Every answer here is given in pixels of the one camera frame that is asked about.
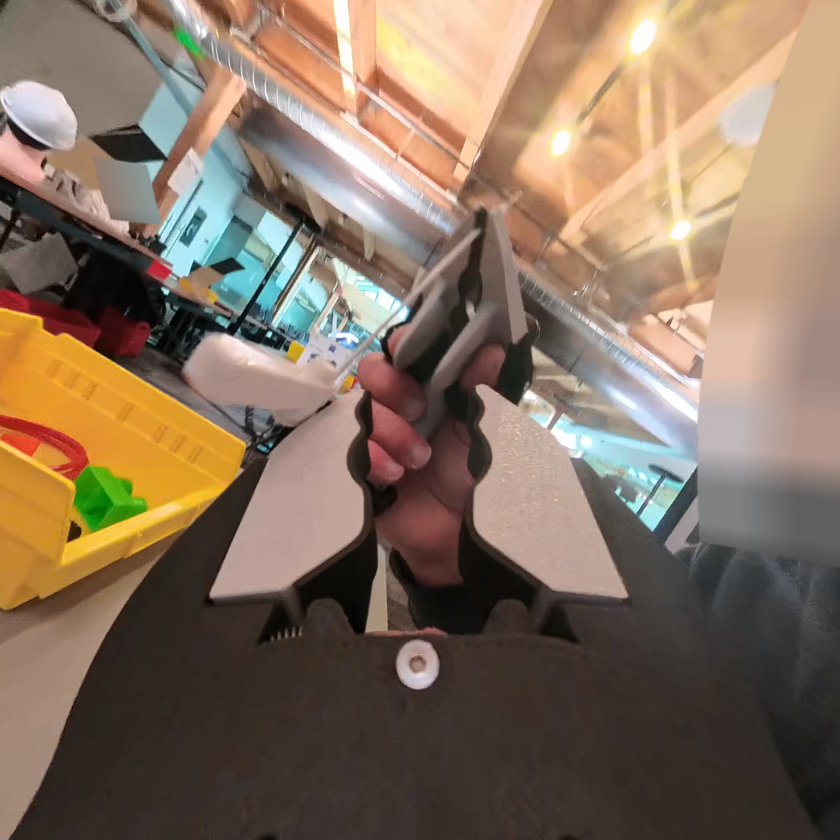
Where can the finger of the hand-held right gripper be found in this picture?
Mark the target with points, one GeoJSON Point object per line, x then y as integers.
{"type": "Point", "coordinates": [508, 295]}
{"type": "Point", "coordinates": [433, 308]}

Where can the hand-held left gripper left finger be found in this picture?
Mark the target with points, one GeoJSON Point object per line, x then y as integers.
{"type": "Point", "coordinates": [295, 518]}

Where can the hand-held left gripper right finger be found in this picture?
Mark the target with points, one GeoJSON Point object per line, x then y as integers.
{"type": "Point", "coordinates": [544, 518]}

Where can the yellow plastic bin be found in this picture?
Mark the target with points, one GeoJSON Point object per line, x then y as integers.
{"type": "Point", "coordinates": [144, 426]}

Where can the person's right forearm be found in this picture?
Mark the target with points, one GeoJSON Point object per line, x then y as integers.
{"type": "Point", "coordinates": [433, 604]}

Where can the person's right hand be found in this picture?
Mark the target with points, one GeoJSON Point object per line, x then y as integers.
{"type": "Point", "coordinates": [426, 499]}

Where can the white box with glasses print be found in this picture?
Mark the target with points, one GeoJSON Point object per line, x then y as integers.
{"type": "Point", "coordinates": [328, 351]}

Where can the small yellow bin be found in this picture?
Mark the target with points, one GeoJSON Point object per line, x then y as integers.
{"type": "Point", "coordinates": [295, 353]}
{"type": "Point", "coordinates": [197, 291]}

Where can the black floor lamp pole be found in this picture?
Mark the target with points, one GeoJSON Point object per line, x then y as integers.
{"type": "Point", "coordinates": [275, 275]}

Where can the round ceiling lamp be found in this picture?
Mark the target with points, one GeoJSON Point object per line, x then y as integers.
{"type": "Point", "coordinates": [680, 229]}
{"type": "Point", "coordinates": [643, 36]}
{"type": "Point", "coordinates": [560, 142]}

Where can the green plastic block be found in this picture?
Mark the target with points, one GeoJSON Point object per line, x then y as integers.
{"type": "Point", "coordinates": [105, 499]}

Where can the red fabric bin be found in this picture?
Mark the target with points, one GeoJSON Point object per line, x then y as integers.
{"type": "Point", "coordinates": [124, 334]}
{"type": "Point", "coordinates": [52, 321]}

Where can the person's dark zip jacket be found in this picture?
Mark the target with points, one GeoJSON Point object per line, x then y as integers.
{"type": "Point", "coordinates": [774, 656]}

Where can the small red bin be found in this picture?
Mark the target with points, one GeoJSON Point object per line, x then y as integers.
{"type": "Point", "coordinates": [159, 270]}

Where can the white paper sign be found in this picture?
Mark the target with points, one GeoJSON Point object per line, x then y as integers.
{"type": "Point", "coordinates": [185, 174]}

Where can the small red plastic piece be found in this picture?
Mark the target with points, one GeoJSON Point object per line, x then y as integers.
{"type": "Point", "coordinates": [19, 445]}

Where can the white ceiling access point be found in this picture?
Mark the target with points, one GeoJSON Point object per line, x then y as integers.
{"type": "Point", "coordinates": [748, 115]}

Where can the hanging white paper sheet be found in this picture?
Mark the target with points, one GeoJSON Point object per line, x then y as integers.
{"type": "Point", "coordinates": [36, 266]}

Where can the green exit sign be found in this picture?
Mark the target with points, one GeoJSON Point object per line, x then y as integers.
{"type": "Point", "coordinates": [189, 40]}

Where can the long wooden workbench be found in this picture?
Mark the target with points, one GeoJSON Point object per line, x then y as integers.
{"type": "Point", "coordinates": [65, 210]}

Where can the white hard hat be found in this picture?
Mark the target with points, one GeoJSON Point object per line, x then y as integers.
{"type": "Point", "coordinates": [43, 115]}

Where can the long metal ventilation duct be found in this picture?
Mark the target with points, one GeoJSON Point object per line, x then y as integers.
{"type": "Point", "coordinates": [367, 170]}

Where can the wooden post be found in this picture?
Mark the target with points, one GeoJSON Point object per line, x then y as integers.
{"type": "Point", "coordinates": [203, 124]}

